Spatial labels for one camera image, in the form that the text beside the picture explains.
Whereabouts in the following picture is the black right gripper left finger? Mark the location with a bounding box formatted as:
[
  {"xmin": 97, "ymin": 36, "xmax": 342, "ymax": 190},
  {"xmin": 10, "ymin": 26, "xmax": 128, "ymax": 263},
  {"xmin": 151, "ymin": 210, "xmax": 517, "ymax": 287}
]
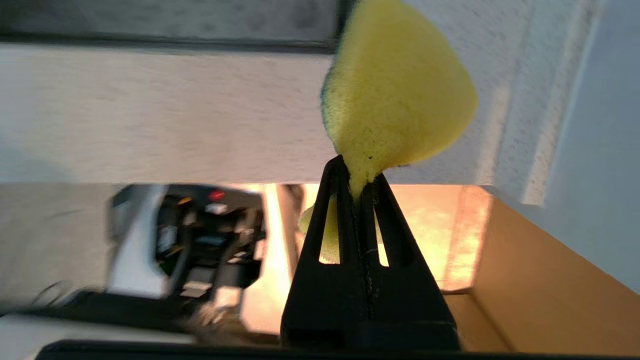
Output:
[{"xmin": 281, "ymin": 154, "xmax": 372, "ymax": 349}]

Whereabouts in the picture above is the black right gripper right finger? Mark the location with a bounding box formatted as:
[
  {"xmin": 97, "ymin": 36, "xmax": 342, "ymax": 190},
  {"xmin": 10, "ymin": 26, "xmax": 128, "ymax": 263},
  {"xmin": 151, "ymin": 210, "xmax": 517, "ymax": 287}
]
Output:
[{"xmin": 356, "ymin": 172, "xmax": 461, "ymax": 350}]

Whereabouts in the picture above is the yellow green sponge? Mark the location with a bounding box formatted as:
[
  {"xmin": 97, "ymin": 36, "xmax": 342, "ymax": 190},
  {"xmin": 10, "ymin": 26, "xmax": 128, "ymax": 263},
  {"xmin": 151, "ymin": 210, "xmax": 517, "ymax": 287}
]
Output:
[{"xmin": 299, "ymin": 0, "xmax": 479, "ymax": 264}]

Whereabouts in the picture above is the stainless steel sink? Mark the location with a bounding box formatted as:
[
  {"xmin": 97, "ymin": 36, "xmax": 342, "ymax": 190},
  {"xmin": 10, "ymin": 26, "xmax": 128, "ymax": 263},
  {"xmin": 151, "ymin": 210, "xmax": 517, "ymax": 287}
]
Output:
[{"xmin": 0, "ymin": 0, "xmax": 357, "ymax": 55}]

